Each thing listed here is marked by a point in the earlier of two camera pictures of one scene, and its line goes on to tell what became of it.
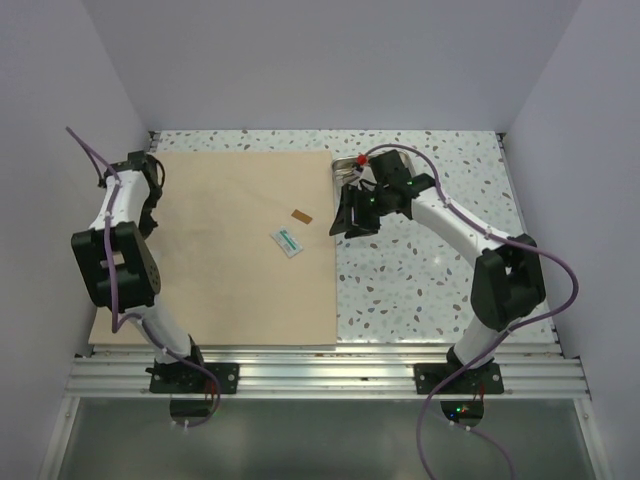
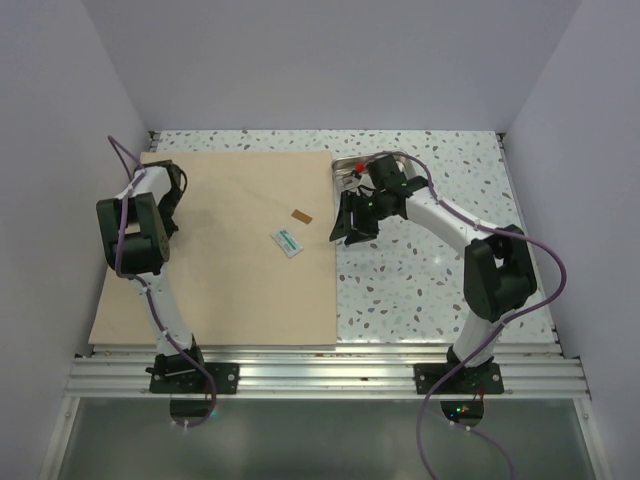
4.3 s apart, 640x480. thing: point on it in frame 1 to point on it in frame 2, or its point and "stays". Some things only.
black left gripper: (147, 226) to (170, 228)
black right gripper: (344, 218) stays
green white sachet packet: (289, 244) stays
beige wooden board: (245, 244) stays
